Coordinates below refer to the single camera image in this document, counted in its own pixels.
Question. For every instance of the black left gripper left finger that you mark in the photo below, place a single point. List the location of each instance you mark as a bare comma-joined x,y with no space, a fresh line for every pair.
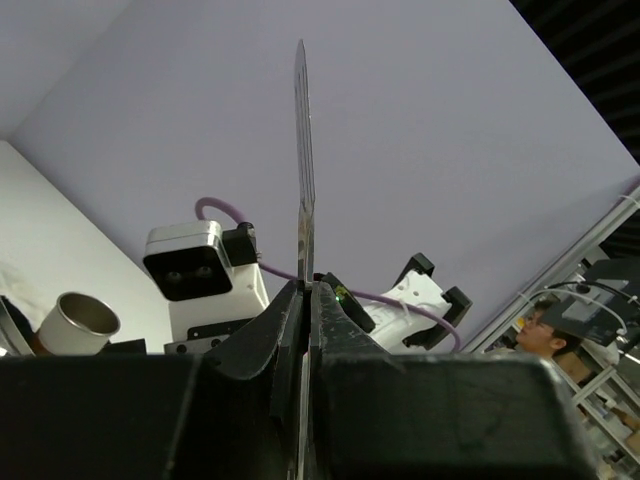
239,416

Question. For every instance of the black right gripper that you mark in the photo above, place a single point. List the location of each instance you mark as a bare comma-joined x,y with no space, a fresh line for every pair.
203,338

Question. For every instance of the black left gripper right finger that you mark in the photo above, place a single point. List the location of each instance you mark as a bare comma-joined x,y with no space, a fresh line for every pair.
350,436

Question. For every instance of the silver metal food tongs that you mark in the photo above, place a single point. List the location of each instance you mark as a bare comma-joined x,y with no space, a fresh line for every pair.
306,231

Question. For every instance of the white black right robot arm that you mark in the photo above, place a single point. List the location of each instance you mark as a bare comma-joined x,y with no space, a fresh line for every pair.
415,314

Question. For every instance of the silver metal cup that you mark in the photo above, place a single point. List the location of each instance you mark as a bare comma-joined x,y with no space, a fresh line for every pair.
78,324

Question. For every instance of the dark rimmed beige plate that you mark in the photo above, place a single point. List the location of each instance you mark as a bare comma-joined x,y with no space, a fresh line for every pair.
16,331

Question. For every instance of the person with glasses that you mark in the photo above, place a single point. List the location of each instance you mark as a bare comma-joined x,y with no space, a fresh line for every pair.
539,338

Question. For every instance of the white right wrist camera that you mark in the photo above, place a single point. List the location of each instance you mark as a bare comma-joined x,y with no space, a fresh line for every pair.
208,275

